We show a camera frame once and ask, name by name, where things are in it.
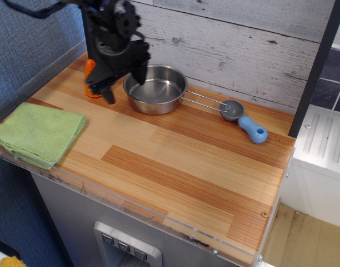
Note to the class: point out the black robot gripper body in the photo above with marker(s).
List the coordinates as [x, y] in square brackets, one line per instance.
[117, 45]

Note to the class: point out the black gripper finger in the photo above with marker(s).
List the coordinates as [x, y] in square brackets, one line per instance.
[139, 73]
[107, 94]

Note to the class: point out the stainless steel pot with handle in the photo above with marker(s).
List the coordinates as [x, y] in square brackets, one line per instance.
[162, 92]

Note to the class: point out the green folded cloth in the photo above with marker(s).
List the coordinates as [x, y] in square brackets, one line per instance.
[40, 135]

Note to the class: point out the grey blue toy scoop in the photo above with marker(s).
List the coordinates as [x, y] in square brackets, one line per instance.
[232, 110]

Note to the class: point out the clear acrylic edge guard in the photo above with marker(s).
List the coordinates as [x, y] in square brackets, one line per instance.
[198, 204]

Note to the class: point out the silver dispenser panel with buttons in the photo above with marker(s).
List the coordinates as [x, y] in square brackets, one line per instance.
[118, 248]

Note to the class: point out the yellow object at corner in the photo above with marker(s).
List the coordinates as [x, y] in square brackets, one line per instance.
[12, 262]

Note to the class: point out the white ribbed toy sink unit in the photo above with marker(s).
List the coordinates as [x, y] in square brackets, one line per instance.
[312, 185]

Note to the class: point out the dark grey right post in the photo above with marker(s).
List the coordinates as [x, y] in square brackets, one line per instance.
[318, 65]

